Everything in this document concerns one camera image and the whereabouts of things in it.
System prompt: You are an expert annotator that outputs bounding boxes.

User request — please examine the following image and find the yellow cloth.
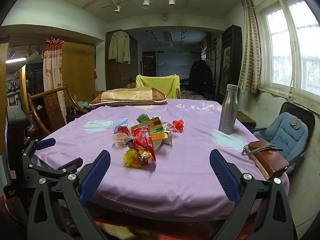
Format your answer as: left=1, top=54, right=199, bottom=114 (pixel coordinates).
left=135, top=74, right=180, bottom=99

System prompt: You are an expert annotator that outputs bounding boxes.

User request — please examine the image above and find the white round lid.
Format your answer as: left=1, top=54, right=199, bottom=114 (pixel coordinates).
left=150, top=137, right=163, bottom=152

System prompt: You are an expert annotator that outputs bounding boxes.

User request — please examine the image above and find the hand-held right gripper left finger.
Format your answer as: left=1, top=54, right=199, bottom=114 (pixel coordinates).
left=27, top=149, right=111, bottom=240

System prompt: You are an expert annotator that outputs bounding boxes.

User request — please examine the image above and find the black hanging coat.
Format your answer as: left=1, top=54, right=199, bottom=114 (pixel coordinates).
left=189, top=59, right=213, bottom=99

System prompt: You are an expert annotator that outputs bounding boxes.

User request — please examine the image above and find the steel water bottle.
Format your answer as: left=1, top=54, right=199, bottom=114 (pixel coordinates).
left=218, top=84, right=238, bottom=134

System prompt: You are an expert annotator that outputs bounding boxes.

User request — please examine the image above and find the dark cabinet with picture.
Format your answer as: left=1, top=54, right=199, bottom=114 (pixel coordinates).
left=216, top=25, right=243, bottom=97

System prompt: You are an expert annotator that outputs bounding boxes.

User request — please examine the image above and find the red flower candy wrapper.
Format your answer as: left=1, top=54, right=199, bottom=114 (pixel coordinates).
left=172, top=119, right=185, bottom=132

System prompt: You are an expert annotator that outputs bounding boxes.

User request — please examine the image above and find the clear jelly cup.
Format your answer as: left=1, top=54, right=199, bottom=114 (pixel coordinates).
left=112, top=133, right=130, bottom=148

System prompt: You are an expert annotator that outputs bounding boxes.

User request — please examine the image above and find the red and white curtain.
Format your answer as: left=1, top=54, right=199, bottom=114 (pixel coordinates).
left=42, top=38, right=67, bottom=125

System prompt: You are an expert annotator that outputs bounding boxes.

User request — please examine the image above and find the plaid curtain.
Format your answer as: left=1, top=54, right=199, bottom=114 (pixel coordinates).
left=238, top=0, right=260, bottom=94

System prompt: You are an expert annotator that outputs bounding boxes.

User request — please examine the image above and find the brown leather wallet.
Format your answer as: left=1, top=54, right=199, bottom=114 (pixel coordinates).
left=247, top=140, right=290, bottom=174

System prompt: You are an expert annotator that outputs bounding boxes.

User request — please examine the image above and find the small white carton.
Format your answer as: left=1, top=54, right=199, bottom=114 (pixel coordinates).
left=162, top=129, right=173, bottom=145

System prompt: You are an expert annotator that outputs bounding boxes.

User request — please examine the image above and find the red snack packet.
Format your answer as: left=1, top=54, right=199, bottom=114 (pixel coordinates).
left=130, top=126, right=157, bottom=163

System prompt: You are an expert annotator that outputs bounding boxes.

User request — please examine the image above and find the dark wooden side table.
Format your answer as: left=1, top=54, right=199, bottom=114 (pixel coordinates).
left=236, top=111, right=257, bottom=130

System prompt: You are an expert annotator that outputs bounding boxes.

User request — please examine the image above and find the gold patterned pillow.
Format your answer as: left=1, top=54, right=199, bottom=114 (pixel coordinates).
left=89, top=87, right=167, bottom=107

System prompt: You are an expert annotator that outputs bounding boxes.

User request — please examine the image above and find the brown wooden wardrobe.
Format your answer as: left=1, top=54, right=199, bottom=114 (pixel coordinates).
left=105, top=30, right=138, bottom=90

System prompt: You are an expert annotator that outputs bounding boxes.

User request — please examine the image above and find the white framed window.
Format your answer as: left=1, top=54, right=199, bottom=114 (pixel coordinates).
left=250, top=0, right=320, bottom=108

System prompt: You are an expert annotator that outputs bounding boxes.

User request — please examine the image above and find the blue seat cushion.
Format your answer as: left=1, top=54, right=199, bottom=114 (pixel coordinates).
left=262, top=112, right=309, bottom=175

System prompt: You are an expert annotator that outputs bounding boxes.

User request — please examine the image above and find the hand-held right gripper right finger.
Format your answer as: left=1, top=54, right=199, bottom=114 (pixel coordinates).
left=209, top=149, right=294, bottom=240

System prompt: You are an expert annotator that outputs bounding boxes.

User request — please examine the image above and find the beige hanging shirt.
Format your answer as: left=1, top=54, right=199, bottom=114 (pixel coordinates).
left=108, top=31, right=131, bottom=64

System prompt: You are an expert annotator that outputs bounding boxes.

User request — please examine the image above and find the blue cushioned chair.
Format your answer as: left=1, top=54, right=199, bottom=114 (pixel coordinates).
left=250, top=101, right=316, bottom=178

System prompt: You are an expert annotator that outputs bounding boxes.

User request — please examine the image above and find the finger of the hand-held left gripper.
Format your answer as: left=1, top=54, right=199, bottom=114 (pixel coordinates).
left=21, top=137, right=56, bottom=167
left=25, top=157, right=83, bottom=188

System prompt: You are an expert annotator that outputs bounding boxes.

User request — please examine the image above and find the purple tablecloth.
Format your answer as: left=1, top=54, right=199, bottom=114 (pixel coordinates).
left=34, top=97, right=290, bottom=213

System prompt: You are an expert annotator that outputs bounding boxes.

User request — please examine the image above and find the carved wooden armchair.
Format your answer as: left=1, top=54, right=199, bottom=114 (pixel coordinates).
left=26, top=84, right=88, bottom=137

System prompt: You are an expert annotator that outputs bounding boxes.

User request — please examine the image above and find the yellow foil flower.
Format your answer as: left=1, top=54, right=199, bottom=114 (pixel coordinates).
left=122, top=148, right=147, bottom=169

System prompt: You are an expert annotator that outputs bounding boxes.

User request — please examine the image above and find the green tissue packet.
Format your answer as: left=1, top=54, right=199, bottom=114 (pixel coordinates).
left=136, top=113, right=150, bottom=124

